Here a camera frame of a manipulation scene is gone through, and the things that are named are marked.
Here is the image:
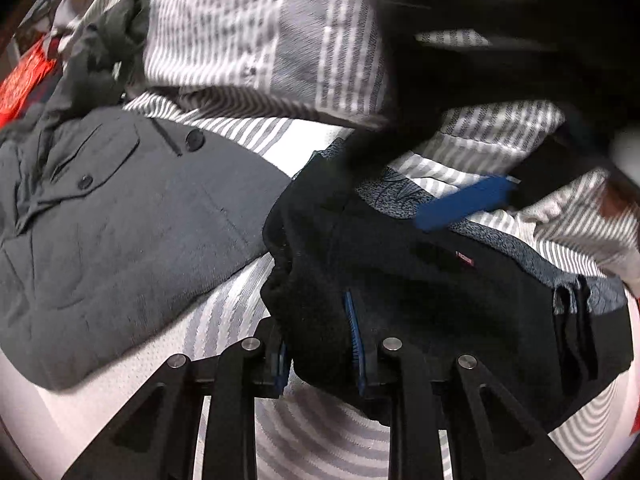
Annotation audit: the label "black pants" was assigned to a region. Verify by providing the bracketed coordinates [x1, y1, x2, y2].
[262, 0, 640, 433]

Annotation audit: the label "striped bed sheet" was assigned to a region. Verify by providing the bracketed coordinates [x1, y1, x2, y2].
[0, 95, 640, 480]

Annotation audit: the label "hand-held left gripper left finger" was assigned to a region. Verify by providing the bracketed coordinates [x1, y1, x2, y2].
[62, 317, 291, 480]

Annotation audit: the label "red cloth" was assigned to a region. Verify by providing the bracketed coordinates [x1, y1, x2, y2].
[0, 42, 59, 129]

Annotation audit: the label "grey quilted jacket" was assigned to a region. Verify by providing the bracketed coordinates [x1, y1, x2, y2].
[0, 0, 297, 392]

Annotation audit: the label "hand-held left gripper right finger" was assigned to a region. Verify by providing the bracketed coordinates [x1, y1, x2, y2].
[344, 291, 588, 480]

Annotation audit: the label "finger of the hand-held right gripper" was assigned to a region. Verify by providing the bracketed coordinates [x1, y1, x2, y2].
[415, 174, 519, 234]

